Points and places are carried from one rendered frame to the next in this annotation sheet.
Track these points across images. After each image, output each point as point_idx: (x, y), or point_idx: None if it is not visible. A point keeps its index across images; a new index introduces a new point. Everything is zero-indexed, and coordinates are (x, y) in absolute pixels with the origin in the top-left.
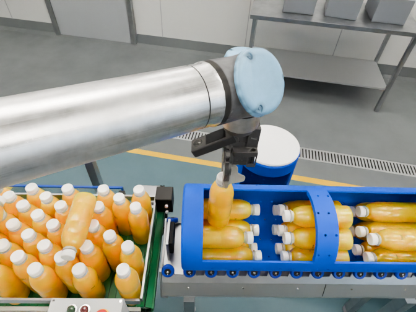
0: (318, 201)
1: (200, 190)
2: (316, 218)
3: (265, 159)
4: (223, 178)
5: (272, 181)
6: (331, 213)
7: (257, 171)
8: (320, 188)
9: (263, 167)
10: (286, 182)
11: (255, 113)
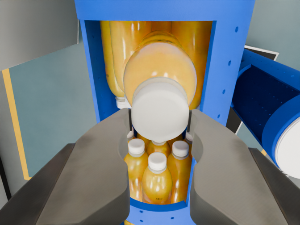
0: (160, 217)
1: (206, 10)
2: (133, 206)
3: (296, 134)
4: (80, 145)
5: (274, 111)
6: (140, 222)
7: (280, 114)
8: (190, 218)
9: (281, 126)
10: (255, 137)
11: None
